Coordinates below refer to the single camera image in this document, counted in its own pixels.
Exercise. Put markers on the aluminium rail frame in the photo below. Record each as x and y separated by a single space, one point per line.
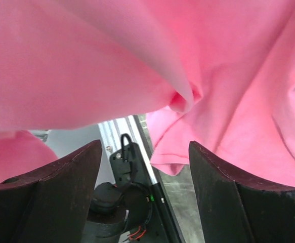
63 142

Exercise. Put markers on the black base bar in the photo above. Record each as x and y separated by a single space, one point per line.
133 208

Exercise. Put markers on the pink t shirt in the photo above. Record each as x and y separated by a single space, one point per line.
221 73

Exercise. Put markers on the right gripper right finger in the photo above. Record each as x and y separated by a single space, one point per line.
237 206

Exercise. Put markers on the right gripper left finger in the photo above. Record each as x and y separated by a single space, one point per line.
51 203

